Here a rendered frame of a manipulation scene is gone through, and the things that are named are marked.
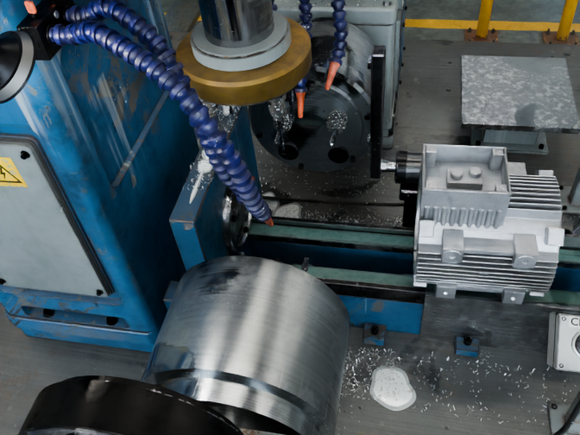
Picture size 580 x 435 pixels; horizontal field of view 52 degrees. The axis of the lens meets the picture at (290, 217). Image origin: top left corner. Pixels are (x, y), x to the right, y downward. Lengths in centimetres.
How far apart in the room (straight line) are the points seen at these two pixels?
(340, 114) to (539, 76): 58
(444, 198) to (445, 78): 85
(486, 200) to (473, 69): 69
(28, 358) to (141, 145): 49
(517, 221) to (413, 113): 70
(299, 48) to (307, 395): 43
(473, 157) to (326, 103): 30
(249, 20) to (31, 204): 39
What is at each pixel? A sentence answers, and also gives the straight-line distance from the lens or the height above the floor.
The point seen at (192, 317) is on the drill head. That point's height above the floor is 115.
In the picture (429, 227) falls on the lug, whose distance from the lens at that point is 88.
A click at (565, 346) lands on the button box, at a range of 83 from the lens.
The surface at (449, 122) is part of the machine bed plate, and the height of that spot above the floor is 80.
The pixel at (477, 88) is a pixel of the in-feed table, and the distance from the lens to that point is 145.
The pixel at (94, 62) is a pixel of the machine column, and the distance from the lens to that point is 84.
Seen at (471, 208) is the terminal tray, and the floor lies 111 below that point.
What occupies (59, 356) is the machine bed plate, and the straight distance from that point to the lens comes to 121.
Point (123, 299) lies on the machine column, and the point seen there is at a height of 98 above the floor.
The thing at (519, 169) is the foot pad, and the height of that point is 108.
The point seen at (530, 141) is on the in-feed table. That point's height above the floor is 82.
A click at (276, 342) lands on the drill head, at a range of 69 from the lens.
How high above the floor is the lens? 174
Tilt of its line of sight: 47 degrees down
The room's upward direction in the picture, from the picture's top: 7 degrees counter-clockwise
